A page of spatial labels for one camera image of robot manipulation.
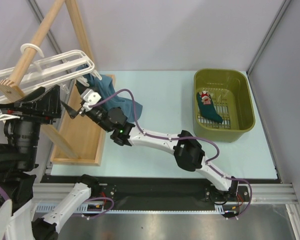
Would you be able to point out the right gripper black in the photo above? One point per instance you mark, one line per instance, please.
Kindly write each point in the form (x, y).
(82, 110)

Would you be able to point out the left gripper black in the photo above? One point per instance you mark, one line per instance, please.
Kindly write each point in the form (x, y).
(41, 104)

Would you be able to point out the white plastic clip hanger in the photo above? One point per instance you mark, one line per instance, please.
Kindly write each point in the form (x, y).
(58, 69)

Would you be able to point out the blue sock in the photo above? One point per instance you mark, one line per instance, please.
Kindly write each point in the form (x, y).
(105, 88)

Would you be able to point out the green sock with reindeer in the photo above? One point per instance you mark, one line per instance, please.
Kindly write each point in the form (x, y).
(207, 108)

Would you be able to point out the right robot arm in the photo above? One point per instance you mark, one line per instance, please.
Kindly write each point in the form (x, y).
(187, 151)

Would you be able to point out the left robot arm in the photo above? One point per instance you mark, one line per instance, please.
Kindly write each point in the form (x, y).
(23, 121)

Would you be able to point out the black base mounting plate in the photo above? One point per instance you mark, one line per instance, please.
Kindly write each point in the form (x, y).
(165, 194)

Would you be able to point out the olive green plastic basket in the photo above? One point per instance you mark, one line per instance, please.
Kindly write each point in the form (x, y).
(232, 100)

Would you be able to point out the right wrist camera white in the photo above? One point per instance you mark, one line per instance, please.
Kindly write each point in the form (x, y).
(90, 98)

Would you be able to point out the wooden drying rack frame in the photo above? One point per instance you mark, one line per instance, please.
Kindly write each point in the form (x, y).
(78, 141)

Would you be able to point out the aluminium rail frame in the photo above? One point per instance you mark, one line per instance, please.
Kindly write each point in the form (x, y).
(259, 194)

